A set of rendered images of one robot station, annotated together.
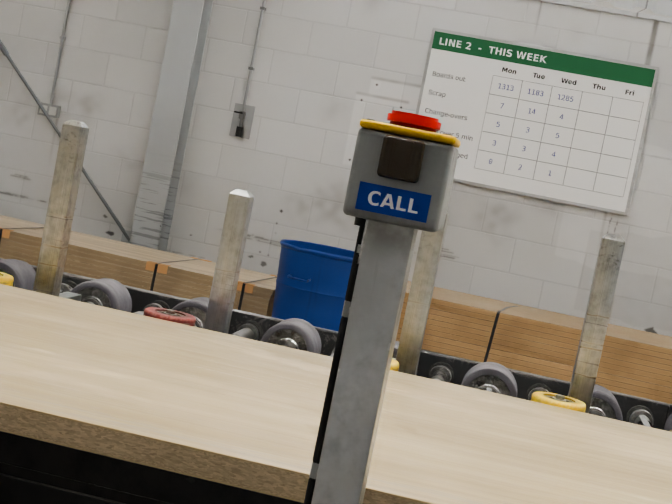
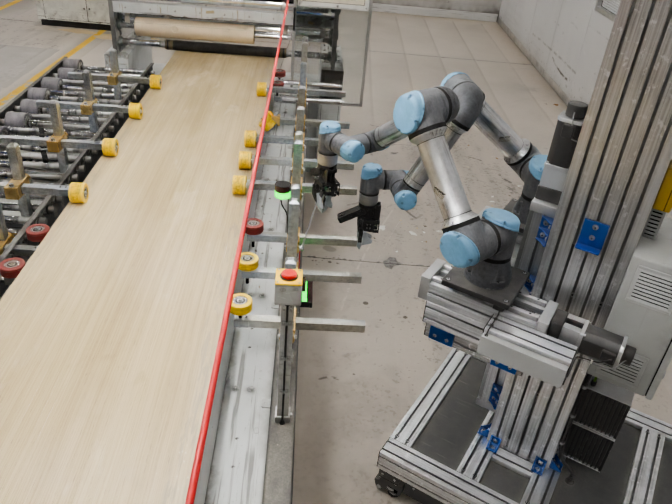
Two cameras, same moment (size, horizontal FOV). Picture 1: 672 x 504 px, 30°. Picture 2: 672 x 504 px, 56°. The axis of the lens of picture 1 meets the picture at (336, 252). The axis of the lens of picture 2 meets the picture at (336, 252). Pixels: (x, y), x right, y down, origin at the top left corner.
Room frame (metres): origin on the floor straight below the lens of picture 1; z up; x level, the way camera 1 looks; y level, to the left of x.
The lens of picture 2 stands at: (1.10, 1.29, 2.15)
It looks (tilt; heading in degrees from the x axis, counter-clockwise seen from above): 32 degrees down; 258
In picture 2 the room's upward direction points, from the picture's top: 5 degrees clockwise
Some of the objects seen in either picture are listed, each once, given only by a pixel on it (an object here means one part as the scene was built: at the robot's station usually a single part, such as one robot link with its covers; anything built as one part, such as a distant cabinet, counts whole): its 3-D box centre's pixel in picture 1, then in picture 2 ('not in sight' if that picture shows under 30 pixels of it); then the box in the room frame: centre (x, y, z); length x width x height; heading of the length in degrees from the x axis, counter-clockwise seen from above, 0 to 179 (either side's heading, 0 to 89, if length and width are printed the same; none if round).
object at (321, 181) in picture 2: not in sight; (327, 178); (0.71, -0.79, 1.13); 0.09 x 0.08 x 0.12; 102
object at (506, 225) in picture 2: not in sight; (496, 232); (0.27, -0.26, 1.21); 0.13 x 0.12 x 0.14; 30
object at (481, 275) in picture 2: not in sight; (490, 263); (0.26, -0.27, 1.09); 0.15 x 0.15 x 0.10
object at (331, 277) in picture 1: (321, 311); not in sight; (6.66, 0.02, 0.36); 0.59 x 0.57 x 0.73; 169
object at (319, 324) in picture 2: not in sight; (299, 324); (0.85, -0.33, 0.82); 0.44 x 0.03 x 0.04; 172
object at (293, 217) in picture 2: not in sight; (291, 259); (0.86, -0.54, 0.93); 0.04 x 0.04 x 0.48; 82
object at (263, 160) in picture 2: not in sight; (299, 162); (0.74, -1.32, 0.95); 0.50 x 0.04 x 0.04; 172
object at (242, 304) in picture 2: not in sight; (240, 312); (1.04, -0.36, 0.85); 0.08 x 0.08 x 0.11
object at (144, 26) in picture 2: not in sight; (226, 32); (1.04, -3.20, 1.05); 1.43 x 0.12 x 0.12; 172
